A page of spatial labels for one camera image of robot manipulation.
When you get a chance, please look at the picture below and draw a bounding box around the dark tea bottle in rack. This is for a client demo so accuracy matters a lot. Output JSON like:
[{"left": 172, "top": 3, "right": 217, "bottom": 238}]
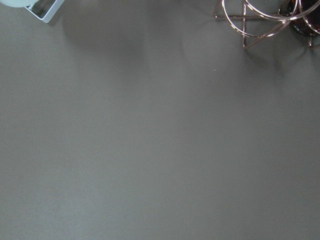
[{"left": 279, "top": 0, "right": 320, "bottom": 37}]

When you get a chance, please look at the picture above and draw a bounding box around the pale green cup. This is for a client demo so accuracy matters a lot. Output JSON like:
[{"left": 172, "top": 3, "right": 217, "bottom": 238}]
[{"left": 0, "top": 0, "right": 38, "bottom": 8}]

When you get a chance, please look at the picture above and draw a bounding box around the copper wire bottle rack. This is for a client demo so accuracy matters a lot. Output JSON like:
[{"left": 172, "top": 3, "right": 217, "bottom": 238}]
[{"left": 212, "top": 0, "right": 320, "bottom": 50}]

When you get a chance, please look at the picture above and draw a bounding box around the white wire cup rack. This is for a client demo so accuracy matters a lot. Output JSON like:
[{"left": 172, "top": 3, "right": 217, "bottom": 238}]
[{"left": 25, "top": 0, "right": 65, "bottom": 23}]

